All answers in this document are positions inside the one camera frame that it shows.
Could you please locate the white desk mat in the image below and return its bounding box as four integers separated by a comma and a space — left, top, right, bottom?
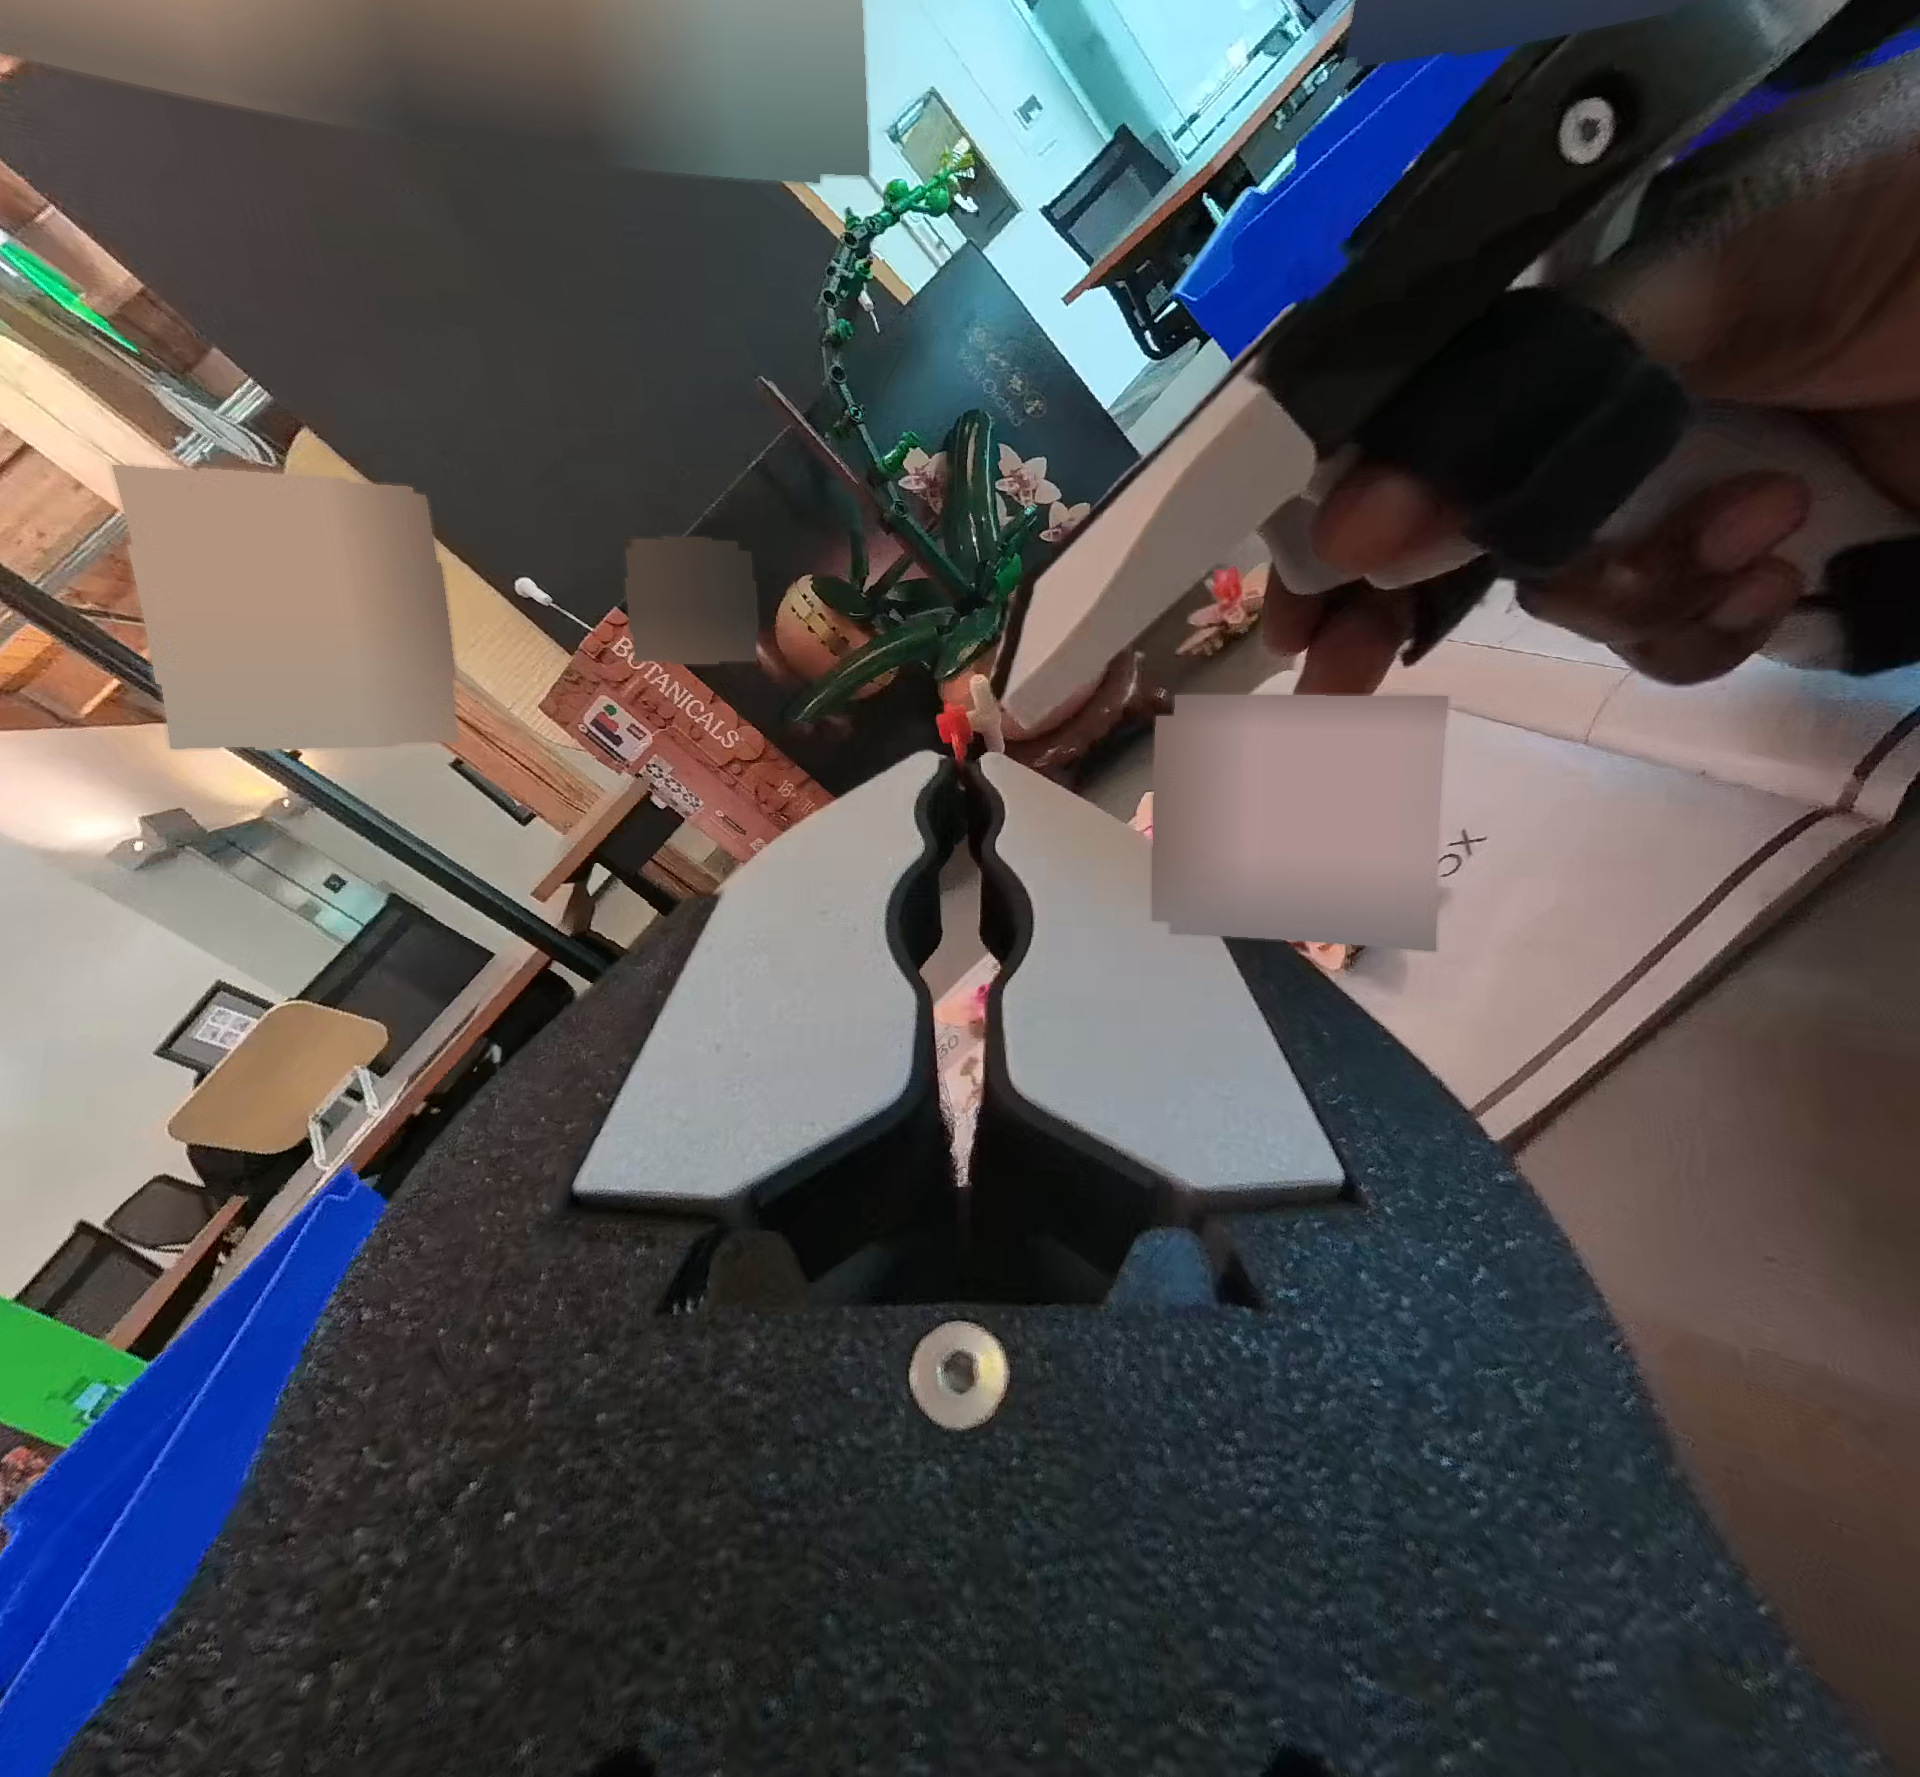
1139, 561, 1920, 1148

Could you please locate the pink brick flower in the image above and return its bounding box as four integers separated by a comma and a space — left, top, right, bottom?
1178, 561, 1267, 659

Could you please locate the large black box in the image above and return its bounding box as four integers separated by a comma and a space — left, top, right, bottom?
0, 59, 1145, 646

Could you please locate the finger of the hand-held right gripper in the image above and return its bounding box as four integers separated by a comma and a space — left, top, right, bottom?
995, 353, 1325, 747

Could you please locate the beige wooden chair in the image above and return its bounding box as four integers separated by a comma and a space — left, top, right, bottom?
166, 998, 388, 1152

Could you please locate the black monitor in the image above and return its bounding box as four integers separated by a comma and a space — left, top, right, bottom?
296, 889, 499, 1080

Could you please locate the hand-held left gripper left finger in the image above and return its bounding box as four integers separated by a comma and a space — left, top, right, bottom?
571, 748, 964, 1203

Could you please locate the black office chair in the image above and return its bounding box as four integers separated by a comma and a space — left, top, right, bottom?
1038, 128, 1208, 360
17, 1174, 216, 1347

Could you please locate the blue plastic bin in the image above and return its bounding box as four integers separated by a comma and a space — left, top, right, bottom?
0, 1167, 388, 1777
1176, 46, 1521, 355

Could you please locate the toy brick orchid plant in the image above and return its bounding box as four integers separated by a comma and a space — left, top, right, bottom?
758, 137, 1100, 735

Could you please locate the green printed sheet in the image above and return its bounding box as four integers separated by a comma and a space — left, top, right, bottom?
0, 1293, 147, 1453

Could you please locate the person's right hand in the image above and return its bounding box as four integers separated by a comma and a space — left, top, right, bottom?
1262, 81, 1920, 698

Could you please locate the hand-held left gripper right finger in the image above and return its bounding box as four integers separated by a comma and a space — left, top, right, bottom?
973, 748, 1349, 1203

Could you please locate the brown printed cardboard box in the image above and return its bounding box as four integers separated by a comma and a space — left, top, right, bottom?
536, 602, 841, 885

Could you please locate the long wooden table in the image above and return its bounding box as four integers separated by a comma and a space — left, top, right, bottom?
109, 934, 574, 1360

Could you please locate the black picture frame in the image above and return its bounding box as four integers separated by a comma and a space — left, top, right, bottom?
156, 978, 277, 1074

